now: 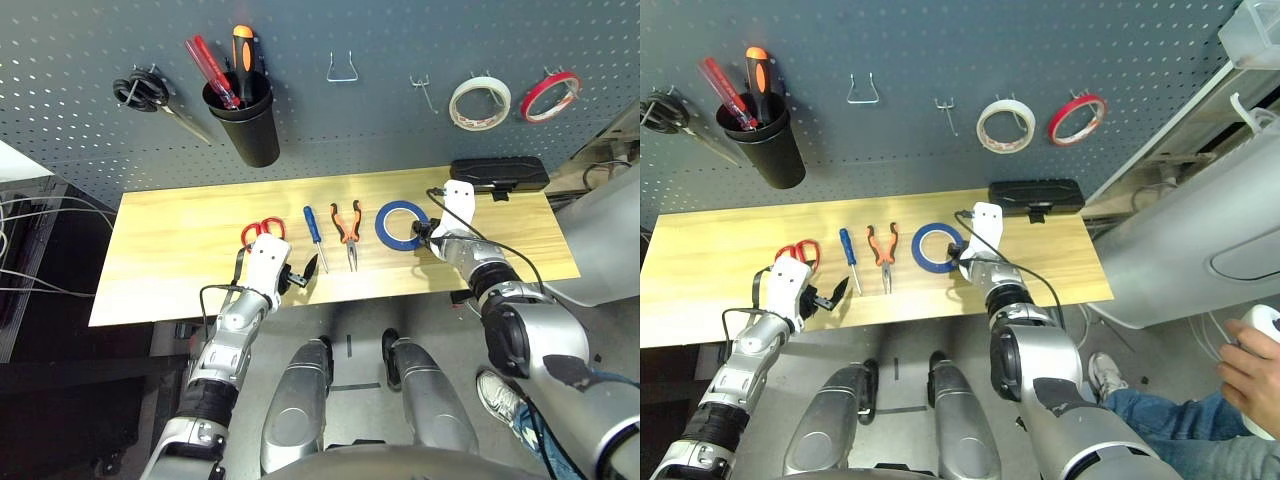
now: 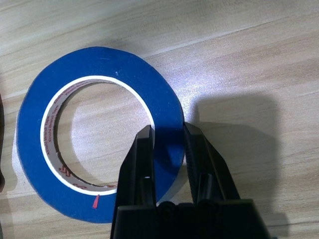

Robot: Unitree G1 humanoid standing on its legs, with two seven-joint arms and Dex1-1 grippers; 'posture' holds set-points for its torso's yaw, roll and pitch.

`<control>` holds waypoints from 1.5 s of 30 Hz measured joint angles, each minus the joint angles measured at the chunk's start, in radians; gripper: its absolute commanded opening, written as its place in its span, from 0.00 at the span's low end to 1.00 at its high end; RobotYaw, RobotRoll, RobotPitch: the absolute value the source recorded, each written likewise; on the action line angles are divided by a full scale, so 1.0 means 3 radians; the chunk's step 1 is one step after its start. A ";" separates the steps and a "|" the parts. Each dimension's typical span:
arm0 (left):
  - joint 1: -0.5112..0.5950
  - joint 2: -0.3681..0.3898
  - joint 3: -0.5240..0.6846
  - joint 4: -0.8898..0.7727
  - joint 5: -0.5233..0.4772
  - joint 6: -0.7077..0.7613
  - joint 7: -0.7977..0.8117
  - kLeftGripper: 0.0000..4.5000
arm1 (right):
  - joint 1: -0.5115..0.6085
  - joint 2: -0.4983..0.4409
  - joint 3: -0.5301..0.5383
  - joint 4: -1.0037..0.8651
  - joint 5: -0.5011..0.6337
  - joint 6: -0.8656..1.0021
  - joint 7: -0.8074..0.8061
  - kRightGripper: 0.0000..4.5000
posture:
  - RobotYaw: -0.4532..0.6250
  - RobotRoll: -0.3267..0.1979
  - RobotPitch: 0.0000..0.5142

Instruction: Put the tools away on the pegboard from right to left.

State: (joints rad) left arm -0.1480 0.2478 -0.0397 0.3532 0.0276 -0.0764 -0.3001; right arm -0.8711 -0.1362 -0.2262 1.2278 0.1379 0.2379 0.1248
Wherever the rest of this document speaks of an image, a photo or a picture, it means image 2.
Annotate orange black needle-nose pliers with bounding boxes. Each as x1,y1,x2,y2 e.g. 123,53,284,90
0,93,5,194

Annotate blue tape roll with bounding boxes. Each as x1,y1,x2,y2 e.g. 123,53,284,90
12,46,186,224

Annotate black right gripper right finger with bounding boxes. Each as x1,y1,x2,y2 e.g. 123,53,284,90
183,121,242,203

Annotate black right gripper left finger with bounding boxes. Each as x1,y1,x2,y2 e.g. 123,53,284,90
113,124,157,208

